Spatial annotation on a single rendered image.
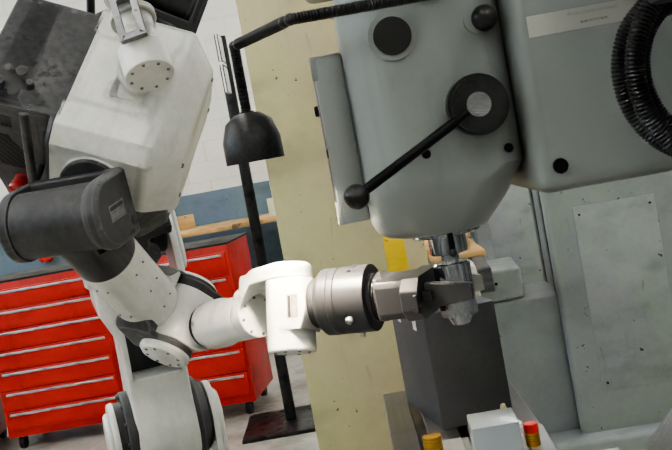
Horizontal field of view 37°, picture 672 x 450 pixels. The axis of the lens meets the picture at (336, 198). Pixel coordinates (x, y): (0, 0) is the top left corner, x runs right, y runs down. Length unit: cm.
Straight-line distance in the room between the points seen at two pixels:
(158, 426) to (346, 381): 137
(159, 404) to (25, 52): 64
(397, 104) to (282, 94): 183
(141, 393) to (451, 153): 80
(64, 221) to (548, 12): 65
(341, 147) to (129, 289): 39
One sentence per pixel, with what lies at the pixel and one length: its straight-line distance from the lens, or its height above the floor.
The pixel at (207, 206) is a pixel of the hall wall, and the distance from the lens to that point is 1036.
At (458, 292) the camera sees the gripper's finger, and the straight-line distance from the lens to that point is 126.
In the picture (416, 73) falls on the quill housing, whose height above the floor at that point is 150.
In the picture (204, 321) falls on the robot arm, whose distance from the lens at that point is 149.
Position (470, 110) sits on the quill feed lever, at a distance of 115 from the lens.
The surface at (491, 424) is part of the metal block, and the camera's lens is 114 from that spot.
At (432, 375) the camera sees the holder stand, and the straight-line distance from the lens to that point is 163.
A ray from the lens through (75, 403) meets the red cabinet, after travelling 624.
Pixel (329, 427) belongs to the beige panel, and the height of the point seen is 61.
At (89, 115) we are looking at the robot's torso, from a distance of 143.
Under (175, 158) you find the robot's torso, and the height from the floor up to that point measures 146.
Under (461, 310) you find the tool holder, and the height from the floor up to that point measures 121.
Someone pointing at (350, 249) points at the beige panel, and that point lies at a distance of 301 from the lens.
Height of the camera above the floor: 144
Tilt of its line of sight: 3 degrees down
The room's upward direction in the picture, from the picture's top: 10 degrees counter-clockwise
